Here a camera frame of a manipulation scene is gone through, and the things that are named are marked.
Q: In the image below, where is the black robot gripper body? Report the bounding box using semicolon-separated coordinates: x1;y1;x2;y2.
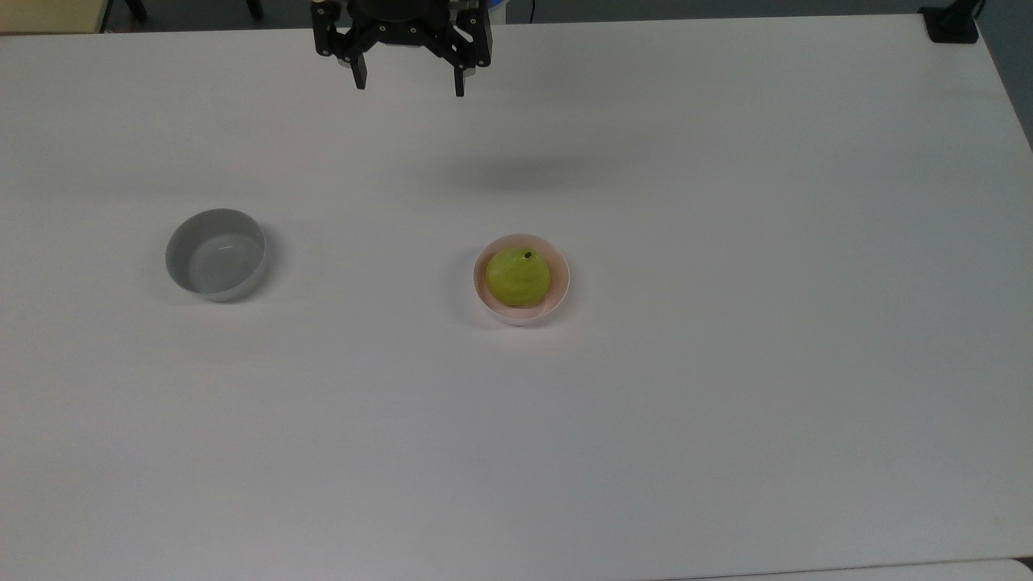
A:
311;0;493;70

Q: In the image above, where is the green pear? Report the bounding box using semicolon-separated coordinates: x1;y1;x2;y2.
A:
485;247;553;308

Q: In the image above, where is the gray bowl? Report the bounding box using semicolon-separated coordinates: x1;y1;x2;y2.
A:
165;208;268;303

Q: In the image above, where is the pink bowl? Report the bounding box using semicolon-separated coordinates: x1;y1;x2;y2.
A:
472;234;571;327

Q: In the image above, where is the yellow wooden furniture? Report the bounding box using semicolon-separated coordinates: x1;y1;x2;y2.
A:
0;0;111;36

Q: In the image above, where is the black table clamp mount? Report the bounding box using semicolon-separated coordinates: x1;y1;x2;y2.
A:
919;0;988;44

